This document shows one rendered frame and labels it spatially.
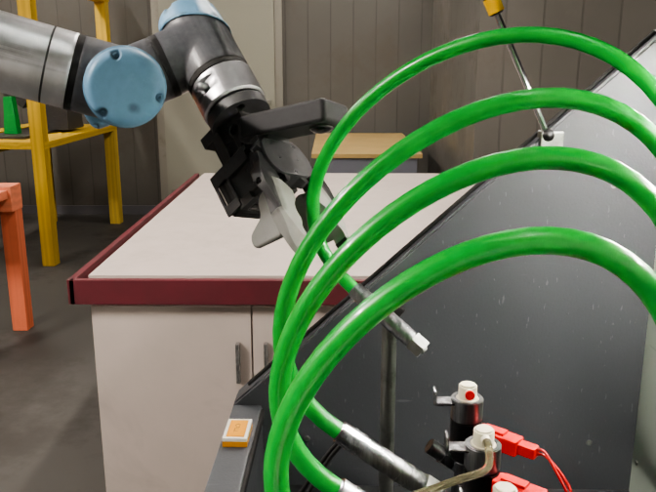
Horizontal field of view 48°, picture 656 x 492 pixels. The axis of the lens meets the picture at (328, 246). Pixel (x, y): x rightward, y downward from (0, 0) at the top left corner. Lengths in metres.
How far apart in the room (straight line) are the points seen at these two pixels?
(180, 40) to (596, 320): 0.62
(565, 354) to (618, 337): 0.07
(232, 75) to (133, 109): 0.16
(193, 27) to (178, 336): 1.29
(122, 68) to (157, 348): 1.43
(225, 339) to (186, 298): 0.16
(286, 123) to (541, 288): 0.41
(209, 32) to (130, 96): 0.19
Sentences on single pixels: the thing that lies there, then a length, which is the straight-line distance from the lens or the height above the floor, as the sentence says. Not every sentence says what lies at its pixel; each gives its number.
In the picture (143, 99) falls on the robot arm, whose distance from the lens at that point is 0.73.
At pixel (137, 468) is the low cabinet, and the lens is 2.26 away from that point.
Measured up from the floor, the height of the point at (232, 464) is 0.95.
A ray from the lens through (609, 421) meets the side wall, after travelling 1.08.
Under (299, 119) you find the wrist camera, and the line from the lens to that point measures 0.76.
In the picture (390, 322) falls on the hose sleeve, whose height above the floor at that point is 1.14.
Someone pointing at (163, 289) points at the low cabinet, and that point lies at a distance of 1.99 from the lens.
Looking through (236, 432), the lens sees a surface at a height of 0.96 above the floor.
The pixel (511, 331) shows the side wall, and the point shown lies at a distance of 0.99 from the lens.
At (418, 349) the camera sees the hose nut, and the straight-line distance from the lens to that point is 0.75.
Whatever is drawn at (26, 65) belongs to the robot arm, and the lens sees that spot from 0.75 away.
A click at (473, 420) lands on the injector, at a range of 0.67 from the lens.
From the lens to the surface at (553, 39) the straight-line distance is 0.67.
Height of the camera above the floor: 1.40
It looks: 14 degrees down
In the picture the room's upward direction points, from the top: straight up
